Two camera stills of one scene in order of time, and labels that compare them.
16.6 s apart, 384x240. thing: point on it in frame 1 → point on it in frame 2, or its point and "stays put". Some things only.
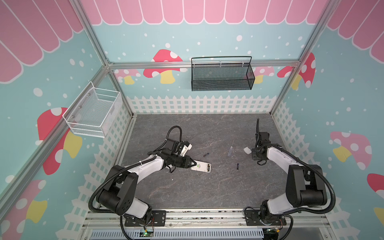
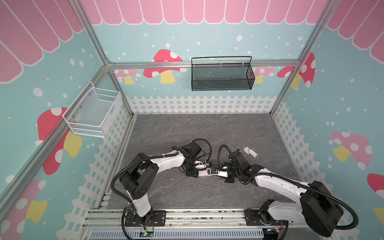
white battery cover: (247, 150) stays put
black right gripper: (258, 137) → (231, 173)
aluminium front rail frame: (313, 224) stays put
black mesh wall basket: (221, 73) stays put
